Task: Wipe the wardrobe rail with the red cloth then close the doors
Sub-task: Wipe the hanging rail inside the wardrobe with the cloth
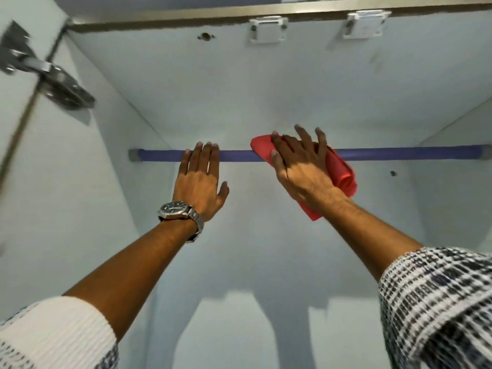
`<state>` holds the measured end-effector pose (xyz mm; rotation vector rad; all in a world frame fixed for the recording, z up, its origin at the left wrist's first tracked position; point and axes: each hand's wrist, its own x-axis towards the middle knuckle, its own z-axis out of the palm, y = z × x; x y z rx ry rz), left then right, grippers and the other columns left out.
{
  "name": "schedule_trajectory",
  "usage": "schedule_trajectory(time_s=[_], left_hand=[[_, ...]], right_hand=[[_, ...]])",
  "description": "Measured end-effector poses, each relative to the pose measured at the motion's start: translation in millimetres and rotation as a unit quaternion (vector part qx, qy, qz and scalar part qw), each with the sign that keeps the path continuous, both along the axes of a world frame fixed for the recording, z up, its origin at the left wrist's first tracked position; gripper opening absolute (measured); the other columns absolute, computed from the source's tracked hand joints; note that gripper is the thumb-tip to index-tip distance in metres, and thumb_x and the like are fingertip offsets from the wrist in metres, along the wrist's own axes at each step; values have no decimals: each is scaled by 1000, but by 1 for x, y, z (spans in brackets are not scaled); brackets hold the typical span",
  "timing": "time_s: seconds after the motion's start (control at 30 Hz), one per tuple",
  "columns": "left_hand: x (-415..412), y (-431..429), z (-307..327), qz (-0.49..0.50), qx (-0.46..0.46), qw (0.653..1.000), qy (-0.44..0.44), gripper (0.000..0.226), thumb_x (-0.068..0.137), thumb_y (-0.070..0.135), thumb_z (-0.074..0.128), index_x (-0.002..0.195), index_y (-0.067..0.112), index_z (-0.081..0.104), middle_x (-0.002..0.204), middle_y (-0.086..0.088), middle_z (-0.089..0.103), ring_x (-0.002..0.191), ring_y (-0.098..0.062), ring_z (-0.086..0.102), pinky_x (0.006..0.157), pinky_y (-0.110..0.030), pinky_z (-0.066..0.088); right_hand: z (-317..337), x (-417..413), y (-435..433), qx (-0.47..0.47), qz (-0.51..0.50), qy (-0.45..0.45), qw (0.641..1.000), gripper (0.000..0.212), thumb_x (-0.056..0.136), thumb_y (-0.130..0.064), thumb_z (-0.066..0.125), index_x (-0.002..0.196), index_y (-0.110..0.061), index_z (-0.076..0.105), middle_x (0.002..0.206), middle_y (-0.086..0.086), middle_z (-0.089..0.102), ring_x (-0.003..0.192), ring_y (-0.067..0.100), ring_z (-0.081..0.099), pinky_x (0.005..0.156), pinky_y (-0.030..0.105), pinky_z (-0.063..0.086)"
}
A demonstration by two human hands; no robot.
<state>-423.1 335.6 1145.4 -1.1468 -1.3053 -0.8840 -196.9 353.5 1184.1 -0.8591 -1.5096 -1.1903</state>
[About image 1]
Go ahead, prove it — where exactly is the person's left hand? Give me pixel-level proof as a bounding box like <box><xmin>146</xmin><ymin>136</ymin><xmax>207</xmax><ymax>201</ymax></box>
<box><xmin>172</xmin><ymin>141</ymin><xmax>230</xmax><ymax>223</ymax></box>

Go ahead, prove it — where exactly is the person's right hand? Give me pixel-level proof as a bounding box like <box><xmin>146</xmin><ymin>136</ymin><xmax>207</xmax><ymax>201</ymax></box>
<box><xmin>271</xmin><ymin>124</ymin><xmax>348</xmax><ymax>212</ymax></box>

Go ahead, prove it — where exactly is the red cleaning cloth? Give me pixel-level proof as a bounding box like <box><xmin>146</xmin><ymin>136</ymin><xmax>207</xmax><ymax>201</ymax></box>
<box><xmin>251</xmin><ymin>135</ymin><xmax>358</xmax><ymax>222</ymax></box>

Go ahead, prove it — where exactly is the person's right forearm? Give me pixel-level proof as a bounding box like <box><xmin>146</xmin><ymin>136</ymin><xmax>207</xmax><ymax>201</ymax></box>
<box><xmin>318</xmin><ymin>196</ymin><xmax>424</xmax><ymax>283</ymax></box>

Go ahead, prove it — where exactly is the person's left forearm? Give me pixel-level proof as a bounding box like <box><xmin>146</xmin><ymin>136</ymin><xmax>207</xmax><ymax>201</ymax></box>
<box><xmin>63</xmin><ymin>217</ymin><xmax>197</xmax><ymax>343</ymax></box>

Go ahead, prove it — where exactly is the silver wristwatch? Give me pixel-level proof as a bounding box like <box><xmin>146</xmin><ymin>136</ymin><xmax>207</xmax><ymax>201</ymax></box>
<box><xmin>157</xmin><ymin>201</ymin><xmax>204</xmax><ymax>243</ymax></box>

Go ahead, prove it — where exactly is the white wardrobe cabinet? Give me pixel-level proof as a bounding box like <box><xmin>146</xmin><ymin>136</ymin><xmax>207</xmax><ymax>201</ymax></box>
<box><xmin>0</xmin><ymin>0</ymin><xmax>492</xmax><ymax>369</ymax></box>

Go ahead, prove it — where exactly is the blue closet rod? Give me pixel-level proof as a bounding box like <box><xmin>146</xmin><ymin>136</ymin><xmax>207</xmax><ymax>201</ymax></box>
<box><xmin>138</xmin><ymin>145</ymin><xmax>483</xmax><ymax>163</ymax></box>

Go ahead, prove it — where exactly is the metal cabinet hinge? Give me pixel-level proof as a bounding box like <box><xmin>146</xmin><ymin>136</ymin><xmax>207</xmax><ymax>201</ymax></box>
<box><xmin>0</xmin><ymin>20</ymin><xmax>96</xmax><ymax>111</ymax></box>

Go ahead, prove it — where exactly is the white cabinet door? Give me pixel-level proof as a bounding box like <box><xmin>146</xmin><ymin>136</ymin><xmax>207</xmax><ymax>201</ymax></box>
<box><xmin>0</xmin><ymin>0</ymin><xmax>74</xmax><ymax>323</ymax></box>

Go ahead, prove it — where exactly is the white knit left sleeve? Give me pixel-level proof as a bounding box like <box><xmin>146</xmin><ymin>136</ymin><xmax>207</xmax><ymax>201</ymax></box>
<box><xmin>0</xmin><ymin>296</ymin><xmax>120</xmax><ymax>369</ymax></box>

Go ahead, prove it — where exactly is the black white patterned right sleeve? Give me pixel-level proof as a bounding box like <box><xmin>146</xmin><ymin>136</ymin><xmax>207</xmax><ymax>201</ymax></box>
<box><xmin>378</xmin><ymin>247</ymin><xmax>492</xmax><ymax>369</ymax></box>

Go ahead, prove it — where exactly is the white plastic bracket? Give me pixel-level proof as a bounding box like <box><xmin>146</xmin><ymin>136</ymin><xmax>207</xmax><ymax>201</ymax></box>
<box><xmin>343</xmin><ymin>10</ymin><xmax>393</xmax><ymax>40</ymax></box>
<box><xmin>248</xmin><ymin>15</ymin><xmax>289</xmax><ymax>45</ymax></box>

